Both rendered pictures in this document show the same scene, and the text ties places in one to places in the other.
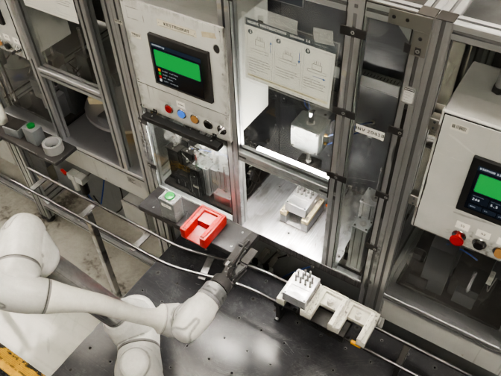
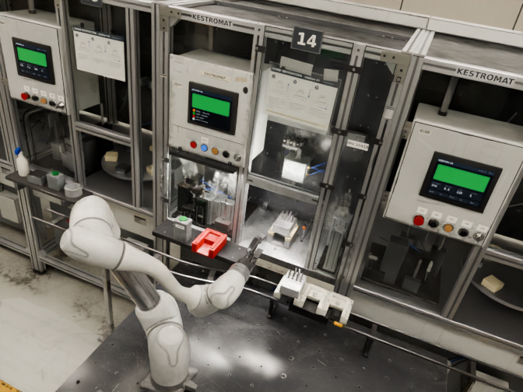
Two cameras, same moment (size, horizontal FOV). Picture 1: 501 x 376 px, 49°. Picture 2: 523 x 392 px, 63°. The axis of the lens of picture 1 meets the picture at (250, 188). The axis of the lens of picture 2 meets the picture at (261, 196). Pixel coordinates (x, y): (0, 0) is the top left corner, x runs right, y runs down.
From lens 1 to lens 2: 0.67 m
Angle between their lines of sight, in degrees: 20
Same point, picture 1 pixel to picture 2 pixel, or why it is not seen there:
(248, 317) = (246, 316)
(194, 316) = (230, 285)
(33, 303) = (111, 254)
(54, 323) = (47, 356)
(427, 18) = (407, 55)
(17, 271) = (99, 229)
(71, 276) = not seen: hidden behind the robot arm
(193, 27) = (229, 75)
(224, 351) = (230, 341)
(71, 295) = (139, 253)
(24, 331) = (18, 365)
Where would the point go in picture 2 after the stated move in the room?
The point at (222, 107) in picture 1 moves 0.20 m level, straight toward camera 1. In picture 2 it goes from (241, 138) to (251, 156)
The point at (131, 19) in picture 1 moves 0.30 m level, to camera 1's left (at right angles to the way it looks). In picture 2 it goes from (177, 71) to (108, 67)
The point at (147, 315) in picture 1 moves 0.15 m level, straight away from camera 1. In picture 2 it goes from (186, 291) to (171, 267)
